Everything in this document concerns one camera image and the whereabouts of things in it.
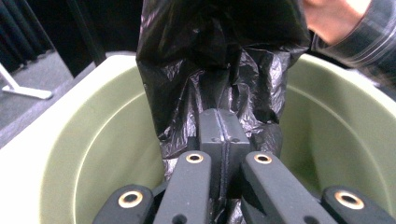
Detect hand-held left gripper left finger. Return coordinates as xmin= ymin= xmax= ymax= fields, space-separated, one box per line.
xmin=188 ymin=108 xmax=226 ymax=200

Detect green plastic trash bin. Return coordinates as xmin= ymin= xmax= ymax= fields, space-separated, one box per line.
xmin=0 ymin=50 xmax=396 ymax=224

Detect white metal rack legs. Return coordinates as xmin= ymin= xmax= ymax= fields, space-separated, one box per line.
xmin=0 ymin=63 xmax=54 ymax=101

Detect dark curtain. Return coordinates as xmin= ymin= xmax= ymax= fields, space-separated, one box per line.
xmin=0 ymin=0 xmax=56 ymax=72

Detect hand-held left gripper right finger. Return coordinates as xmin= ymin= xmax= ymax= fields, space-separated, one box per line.
xmin=222 ymin=110 xmax=251 ymax=200

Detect black metal stand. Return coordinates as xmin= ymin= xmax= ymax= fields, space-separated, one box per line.
xmin=65 ymin=0 xmax=107 ymax=77

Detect black plastic garbage bag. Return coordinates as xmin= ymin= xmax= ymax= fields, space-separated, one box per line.
xmin=135 ymin=0 xmax=312 ymax=224

